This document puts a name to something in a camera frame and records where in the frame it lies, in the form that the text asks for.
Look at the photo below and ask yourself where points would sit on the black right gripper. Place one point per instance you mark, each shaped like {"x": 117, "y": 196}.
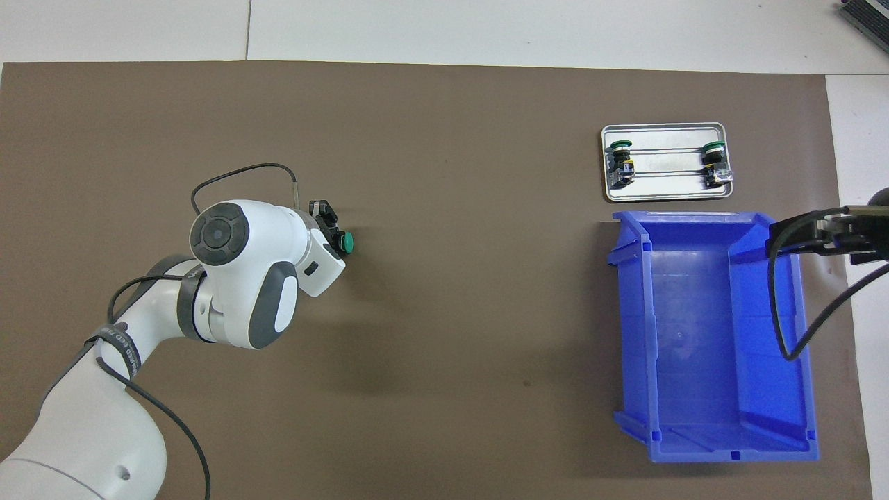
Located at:
{"x": 868, "y": 235}

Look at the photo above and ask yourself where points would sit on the green push button switch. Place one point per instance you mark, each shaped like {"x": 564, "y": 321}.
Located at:
{"x": 715, "y": 170}
{"x": 345, "y": 243}
{"x": 625, "y": 170}

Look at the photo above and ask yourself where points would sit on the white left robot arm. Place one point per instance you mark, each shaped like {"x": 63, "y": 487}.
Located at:
{"x": 236, "y": 298}

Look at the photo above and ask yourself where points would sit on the silver metal tray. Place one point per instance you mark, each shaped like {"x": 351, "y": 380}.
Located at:
{"x": 667, "y": 189}

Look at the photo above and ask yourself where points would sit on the brown table mat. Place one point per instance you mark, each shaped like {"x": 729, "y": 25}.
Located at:
{"x": 451, "y": 347}

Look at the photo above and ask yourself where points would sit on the thin metal rod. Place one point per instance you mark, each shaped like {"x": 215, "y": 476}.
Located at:
{"x": 667, "y": 174}
{"x": 667, "y": 149}

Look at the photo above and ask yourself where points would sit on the blue plastic storage bin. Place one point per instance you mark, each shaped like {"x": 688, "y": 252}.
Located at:
{"x": 680, "y": 361}

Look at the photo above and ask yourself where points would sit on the grey ribbed metal device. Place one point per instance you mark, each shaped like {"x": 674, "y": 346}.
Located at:
{"x": 868, "y": 17}

